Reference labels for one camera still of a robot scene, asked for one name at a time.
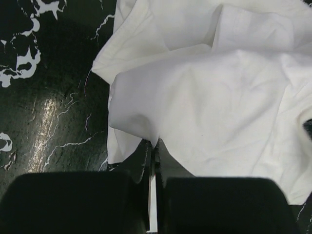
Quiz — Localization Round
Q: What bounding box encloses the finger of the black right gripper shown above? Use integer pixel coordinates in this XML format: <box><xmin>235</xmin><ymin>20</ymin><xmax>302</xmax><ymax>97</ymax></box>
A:
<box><xmin>301</xmin><ymin>118</ymin><xmax>312</xmax><ymax>141</ymax></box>

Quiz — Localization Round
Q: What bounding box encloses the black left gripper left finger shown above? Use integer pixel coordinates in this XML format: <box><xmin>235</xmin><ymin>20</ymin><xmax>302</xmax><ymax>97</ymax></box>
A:
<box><xmin>0</xmin><ymin>140</ymin><xmax>152</xmax><ymax>234</ymax></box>

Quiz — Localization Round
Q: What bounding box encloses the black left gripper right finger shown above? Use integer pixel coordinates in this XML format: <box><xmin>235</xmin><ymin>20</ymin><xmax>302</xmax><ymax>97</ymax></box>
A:
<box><xmin>155</xmin><ymin>140</ymin><xmax>299</xmax><ymax>234</ymax></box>

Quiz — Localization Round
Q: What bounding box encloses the white daisy print t-shirt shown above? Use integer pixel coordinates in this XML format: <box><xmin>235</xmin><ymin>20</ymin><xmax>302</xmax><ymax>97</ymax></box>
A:
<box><xmin>92</xmin><ymin>0</ymin><xmax>312</xmax><ymax>205</ymax></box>

